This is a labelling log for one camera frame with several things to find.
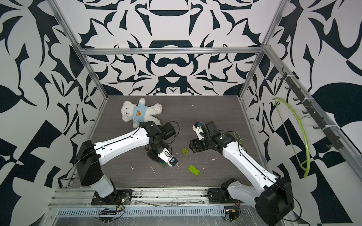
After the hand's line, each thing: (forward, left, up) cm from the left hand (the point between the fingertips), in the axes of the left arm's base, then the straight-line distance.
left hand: (162, 151), depth 79 cm
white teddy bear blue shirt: (+29, +17, -3) cm, 34 cm away
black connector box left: (-25, +28, -14) cm, 40 cm away
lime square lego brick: (+4, -13, -10) cm, 17 cm away
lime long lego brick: (-8, -18, -11) cm, 22 cm away
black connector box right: (-29, -35, -12) cm, 47 cm away
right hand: (+3, -18, +2) cm, 19 cm away
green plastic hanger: (-16, -61, +17) cm, 66 cm away
